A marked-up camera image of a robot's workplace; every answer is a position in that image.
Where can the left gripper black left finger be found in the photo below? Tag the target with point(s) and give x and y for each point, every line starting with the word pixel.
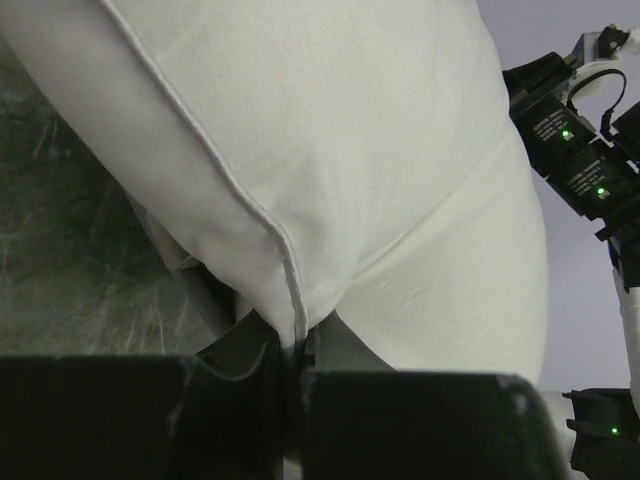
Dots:
pixel 211 415

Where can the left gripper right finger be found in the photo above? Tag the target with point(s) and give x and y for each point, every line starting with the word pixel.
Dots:
pixel 363 420

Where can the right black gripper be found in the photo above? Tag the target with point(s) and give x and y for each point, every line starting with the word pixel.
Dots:
pixel 594 169

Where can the white pillow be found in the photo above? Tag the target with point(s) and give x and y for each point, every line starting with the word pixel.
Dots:
pixel 349 157

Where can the grey satin pillowcase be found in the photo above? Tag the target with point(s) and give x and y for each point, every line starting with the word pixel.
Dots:
pixel 210 300

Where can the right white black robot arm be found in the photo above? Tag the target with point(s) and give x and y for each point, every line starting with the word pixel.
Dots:
pixel 591 374

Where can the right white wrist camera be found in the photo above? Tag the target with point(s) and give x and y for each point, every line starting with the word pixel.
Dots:
pixel 596 52

